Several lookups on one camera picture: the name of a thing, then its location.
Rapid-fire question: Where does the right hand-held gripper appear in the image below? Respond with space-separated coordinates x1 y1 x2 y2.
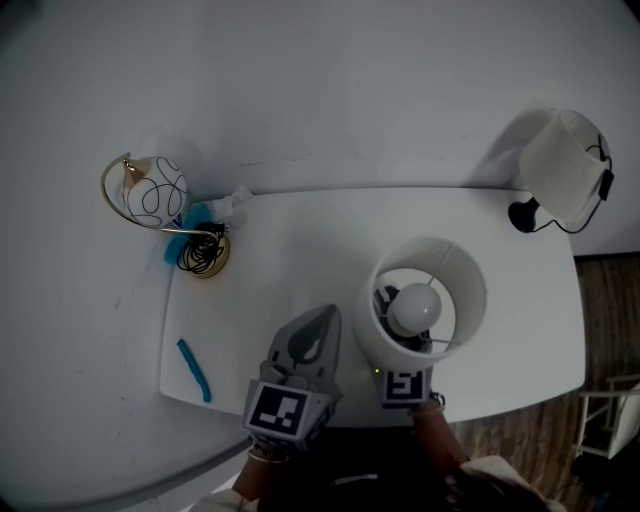
372 367 436 412

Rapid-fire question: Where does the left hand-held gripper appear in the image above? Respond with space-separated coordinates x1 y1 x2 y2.
242 303 344 454

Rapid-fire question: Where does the large white shade lamp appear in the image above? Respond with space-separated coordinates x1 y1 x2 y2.
353 236 488 374

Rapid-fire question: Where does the person's right forearm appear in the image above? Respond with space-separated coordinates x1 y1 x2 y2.
409 399 471 481

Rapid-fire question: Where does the person's left forearm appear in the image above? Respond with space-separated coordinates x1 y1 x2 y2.
232 444 301 501

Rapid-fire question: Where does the white desk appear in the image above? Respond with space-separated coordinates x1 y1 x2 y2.
158 185 587 429

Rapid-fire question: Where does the gold arc globe lamp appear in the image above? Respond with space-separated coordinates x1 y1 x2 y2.
101 152 232 280

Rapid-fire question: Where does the small black base table lamp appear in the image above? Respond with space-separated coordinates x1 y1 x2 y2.
507 108 615 235

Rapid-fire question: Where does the person's black clothing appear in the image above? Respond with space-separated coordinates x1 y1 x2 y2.
269 424 466 512

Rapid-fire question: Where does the teal strip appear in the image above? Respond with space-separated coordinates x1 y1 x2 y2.
176 338 212 404

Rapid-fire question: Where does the crumpled teal tape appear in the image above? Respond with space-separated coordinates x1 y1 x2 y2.
163 202 216 269

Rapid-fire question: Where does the white chair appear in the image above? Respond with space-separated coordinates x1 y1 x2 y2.
574 373 640 460

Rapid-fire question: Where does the black bag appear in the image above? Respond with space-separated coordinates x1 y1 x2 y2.
569 449 640 512

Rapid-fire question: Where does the gold wrist bracelet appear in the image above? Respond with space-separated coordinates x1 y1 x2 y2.
247 444 291 465

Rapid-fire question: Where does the coiled black cable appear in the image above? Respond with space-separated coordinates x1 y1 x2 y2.
175 222 229 275

